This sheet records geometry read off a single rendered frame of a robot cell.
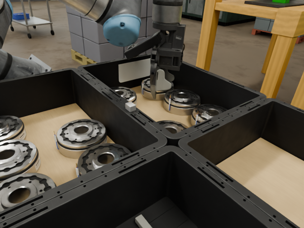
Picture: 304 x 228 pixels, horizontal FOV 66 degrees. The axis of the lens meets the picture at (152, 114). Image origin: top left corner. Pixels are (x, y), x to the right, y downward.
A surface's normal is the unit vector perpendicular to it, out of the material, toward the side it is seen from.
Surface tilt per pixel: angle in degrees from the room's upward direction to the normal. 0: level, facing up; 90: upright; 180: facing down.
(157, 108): 0
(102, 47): 90
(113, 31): 126
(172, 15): 90
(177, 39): 90
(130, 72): 90
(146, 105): 0
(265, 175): 0
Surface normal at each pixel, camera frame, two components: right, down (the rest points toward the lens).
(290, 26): -0.75, 0.31
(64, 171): 0.04, -0.86
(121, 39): -0.04, 0.92
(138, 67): 0.61, 0.44
